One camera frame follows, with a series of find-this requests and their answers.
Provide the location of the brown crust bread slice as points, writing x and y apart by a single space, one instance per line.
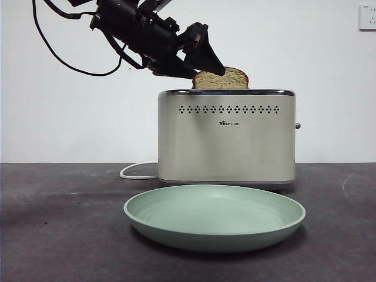
226 81

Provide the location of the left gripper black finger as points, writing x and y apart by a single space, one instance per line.
173 67
202 53

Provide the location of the pale green round plate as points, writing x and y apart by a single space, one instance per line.
214 226

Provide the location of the grey toaster lever knob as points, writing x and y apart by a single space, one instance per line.
298 126

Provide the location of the white wall socket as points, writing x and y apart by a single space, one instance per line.
367 17

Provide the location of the cream and chrome toaster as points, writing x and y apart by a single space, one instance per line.
226 147

